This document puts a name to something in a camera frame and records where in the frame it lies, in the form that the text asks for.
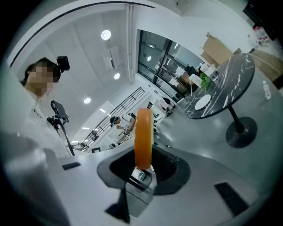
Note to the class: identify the dark glass window wall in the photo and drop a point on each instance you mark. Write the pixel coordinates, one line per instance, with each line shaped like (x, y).
(159, 61)

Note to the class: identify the white plate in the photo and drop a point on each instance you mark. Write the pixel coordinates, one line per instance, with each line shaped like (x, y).
(203, 102)

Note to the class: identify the group of water bottles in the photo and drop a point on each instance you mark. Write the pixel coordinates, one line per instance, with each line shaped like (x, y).
(261, 35)

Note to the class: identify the round ceiling light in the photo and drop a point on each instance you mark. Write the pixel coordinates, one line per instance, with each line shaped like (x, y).
(87, 100)
(106, 35)
(117, 76)

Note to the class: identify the ceiling air vent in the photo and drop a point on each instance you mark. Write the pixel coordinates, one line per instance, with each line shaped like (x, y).
(111, 58)

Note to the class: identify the clear water bottle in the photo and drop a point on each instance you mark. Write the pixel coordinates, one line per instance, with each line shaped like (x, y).
(267, 89)

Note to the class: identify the cardboard box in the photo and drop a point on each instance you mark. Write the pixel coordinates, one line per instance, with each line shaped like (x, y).
(216, 50)

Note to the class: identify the yellow cloth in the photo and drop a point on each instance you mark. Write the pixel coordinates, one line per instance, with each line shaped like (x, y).
(143, 139)

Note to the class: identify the black stair railing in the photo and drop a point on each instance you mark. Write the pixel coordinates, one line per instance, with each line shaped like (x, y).
(115, 110)

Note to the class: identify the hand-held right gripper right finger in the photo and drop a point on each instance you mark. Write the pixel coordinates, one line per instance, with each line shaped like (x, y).
(199, 181)

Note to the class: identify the green leafy plant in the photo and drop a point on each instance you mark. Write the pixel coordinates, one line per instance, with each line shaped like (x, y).
(206, 81)

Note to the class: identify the person's grey shirt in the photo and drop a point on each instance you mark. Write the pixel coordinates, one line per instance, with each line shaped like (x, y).
(42, 128)

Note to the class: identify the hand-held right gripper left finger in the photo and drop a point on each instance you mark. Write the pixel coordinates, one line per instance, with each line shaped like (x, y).
(88, 181)

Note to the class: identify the black marble round table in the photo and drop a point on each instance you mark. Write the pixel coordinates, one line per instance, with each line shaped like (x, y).
(230, 83)

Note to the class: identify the wooden slatted bench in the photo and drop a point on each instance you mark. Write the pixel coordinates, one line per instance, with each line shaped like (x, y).
(268, 64)

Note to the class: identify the black cabinet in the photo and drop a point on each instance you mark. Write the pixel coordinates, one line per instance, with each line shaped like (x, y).
(261, 15)

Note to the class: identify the black head-mounted camera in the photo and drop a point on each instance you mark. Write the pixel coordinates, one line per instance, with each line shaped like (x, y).
(63, 63)

